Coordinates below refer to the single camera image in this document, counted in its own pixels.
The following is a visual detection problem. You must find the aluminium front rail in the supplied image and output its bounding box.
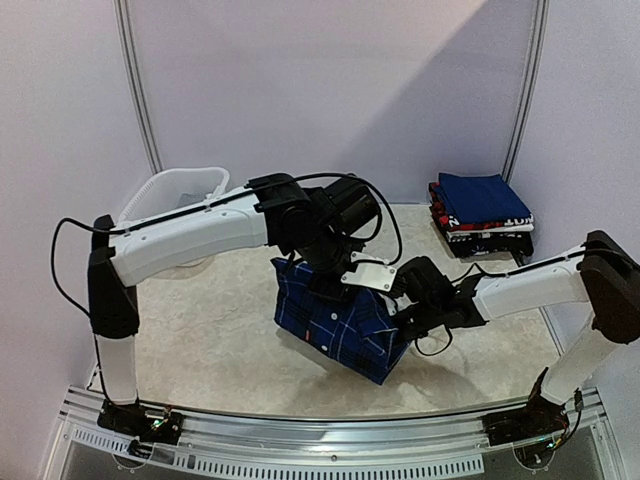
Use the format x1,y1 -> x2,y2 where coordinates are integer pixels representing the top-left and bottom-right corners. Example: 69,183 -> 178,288
43,387 -> 624,479

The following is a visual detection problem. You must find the right wall aluminium profile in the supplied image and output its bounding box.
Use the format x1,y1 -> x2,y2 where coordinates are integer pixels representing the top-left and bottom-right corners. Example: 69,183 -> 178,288
501,0 -> 549,184

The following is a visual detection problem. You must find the white folded garment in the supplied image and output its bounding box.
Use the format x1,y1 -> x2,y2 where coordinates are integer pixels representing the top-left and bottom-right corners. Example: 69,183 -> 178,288
445,220 -> 534,239

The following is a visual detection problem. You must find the blue plaid shirt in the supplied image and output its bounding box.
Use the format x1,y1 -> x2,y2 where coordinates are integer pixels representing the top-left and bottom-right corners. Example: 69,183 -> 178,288
271,257 -> 409,385

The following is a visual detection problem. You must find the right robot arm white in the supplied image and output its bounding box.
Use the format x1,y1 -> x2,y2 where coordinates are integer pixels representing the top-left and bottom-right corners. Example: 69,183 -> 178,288
393,230 -> 639,436

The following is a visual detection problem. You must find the red black folded garment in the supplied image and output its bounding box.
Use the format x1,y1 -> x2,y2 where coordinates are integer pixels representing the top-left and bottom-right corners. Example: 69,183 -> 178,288
428,182 -> 534,231

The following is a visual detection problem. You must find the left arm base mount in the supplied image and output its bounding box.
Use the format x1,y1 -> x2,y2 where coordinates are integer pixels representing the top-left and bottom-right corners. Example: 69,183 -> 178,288
97,400 -> 185,459

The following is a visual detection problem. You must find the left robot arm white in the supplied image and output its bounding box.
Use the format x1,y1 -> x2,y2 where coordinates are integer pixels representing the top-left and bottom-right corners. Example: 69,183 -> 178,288
88,173 -> 395,434

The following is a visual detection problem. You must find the wall aluminium profile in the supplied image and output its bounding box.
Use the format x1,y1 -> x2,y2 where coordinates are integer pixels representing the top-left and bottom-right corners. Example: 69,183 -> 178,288
114,0 -> 163,174
501,0 -> 549,184

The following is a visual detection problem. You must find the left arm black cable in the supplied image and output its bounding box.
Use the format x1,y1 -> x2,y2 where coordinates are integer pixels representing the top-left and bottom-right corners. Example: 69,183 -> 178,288
49,172 -> 404,316

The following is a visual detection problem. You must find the left wall aluminium profile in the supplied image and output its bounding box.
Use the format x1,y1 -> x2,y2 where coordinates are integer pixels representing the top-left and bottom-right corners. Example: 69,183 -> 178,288
114,0 -> 163,174

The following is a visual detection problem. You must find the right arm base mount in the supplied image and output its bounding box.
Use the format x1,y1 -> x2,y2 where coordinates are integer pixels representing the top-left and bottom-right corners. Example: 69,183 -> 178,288
481,387 -> 584,471

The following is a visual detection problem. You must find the white plastic laundry basket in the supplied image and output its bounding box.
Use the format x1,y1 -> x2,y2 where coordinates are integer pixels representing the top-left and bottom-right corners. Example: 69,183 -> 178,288
116,167 -> 230,227

